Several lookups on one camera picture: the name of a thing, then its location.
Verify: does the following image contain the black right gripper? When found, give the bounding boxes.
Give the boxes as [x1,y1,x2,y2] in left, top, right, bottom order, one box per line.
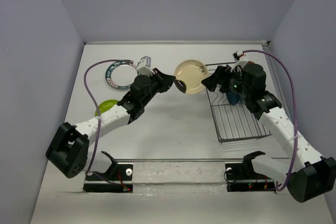
[201,65,251,98]

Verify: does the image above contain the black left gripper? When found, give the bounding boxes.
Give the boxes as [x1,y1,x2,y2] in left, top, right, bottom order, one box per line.
[141,68,175,106]

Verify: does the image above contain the cream beige plate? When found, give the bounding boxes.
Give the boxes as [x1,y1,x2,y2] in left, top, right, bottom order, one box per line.
[174,60,209,95]

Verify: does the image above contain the blue shell-shaped dish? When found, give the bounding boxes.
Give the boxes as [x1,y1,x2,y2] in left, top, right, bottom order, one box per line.
[226,91,245,106]

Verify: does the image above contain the white plate with patterned rim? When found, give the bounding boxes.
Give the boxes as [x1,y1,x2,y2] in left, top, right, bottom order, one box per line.
[105,61,139,90]

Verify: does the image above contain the lime green plate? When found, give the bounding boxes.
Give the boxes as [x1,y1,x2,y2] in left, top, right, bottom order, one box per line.
[93,99,118,116]

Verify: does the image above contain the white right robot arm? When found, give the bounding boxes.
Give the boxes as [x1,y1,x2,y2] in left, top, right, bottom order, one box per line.
[174,60,335,202]

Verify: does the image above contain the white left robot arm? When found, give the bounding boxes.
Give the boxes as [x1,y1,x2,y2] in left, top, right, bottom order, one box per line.
[46,68,176,178]

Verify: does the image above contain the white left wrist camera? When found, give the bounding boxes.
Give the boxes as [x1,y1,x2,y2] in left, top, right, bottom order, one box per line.
[134,56,154,76]

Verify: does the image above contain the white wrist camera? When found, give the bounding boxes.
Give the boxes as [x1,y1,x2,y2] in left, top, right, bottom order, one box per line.
[231,51,249,72]
[134,56,154,76]

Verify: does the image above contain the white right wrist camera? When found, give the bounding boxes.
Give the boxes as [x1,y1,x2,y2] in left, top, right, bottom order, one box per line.
[231,51,249,72]

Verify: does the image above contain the dark wire dish rack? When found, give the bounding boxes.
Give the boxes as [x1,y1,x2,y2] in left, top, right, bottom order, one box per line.
[206,62,272,143]

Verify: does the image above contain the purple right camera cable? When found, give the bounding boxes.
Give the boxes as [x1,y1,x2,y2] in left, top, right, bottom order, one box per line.
[243,49,298,192]

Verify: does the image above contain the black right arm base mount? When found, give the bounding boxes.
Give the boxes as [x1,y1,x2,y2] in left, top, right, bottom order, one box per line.
[223,163,276,193]

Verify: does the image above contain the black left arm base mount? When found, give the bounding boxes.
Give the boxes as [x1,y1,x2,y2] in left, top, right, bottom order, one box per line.
[83,151,133,193]

